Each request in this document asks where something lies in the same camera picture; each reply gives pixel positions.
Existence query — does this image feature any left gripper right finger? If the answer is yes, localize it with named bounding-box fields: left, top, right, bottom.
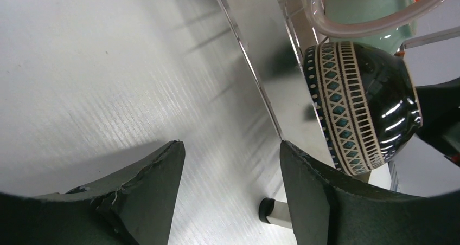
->
left=279, top=141, right=459, bottom=244

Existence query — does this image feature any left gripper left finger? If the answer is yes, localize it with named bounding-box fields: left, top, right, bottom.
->
left=1, top=140, right=186, bottom=244

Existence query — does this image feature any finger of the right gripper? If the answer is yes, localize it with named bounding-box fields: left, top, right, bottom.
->
left=416, top=78, right=459, bottom=157

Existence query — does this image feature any brown dish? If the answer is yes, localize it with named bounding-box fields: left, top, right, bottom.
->
left=302, top=41, right=423, bottom=176

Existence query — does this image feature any beige cup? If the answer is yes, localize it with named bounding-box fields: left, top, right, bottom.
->
left=301, top=0, right=443, bottom=38

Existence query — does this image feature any mint green bowl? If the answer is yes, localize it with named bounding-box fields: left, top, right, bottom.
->
left=324, top=0, right=417, bottom=55

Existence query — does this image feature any steel two-tier dish rack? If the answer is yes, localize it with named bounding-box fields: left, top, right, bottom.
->
left=209, top=0, right=460, bottom=230

